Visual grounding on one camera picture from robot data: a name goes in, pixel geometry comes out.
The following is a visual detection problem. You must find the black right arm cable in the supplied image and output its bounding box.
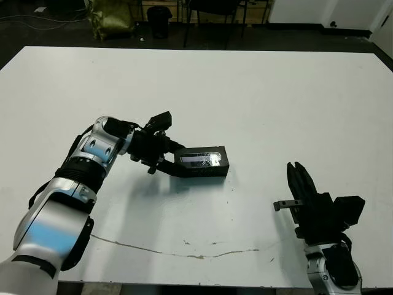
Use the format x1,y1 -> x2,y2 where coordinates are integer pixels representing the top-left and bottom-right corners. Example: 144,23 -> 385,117
339,232 -> 354,251

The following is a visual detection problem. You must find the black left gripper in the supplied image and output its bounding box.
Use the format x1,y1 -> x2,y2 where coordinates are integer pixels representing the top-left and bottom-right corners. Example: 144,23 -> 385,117
128,128 -> 186,177

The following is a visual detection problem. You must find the thin white floor cable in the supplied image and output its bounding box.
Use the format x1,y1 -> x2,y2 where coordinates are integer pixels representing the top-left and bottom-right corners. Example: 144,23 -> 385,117
0,14 -> 90,31

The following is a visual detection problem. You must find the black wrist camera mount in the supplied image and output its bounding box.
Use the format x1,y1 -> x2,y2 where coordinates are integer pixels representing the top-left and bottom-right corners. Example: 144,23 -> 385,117
146,109 -> 173,133
333,195 -> 366,228

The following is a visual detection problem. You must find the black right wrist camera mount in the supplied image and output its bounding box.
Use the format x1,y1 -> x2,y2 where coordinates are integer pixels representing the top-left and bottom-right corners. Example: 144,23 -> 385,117
333,195 -> 366,228

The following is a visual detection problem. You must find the black waste bin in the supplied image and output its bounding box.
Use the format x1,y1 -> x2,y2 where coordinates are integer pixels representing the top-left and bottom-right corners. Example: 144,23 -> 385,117
146,6 -> 173,40

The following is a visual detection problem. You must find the yellowish plastic bag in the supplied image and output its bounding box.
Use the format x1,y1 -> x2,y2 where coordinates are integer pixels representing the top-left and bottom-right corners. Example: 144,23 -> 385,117
87,0 -> 136,41

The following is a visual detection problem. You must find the black printed box lid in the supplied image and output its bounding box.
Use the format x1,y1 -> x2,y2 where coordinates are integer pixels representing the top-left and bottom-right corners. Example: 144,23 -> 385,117
173,144 -> 230,178

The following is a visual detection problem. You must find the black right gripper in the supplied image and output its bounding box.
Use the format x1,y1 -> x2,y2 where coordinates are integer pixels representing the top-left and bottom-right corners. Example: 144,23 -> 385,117
273,162 -> 348,246

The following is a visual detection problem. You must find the black mesh office chair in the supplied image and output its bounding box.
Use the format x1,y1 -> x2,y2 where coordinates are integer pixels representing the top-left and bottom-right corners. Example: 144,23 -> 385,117
183,0 -> 246,50

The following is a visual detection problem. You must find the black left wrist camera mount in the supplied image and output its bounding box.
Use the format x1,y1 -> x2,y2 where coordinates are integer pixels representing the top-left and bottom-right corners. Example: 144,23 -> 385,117
146,109 -> 173,133

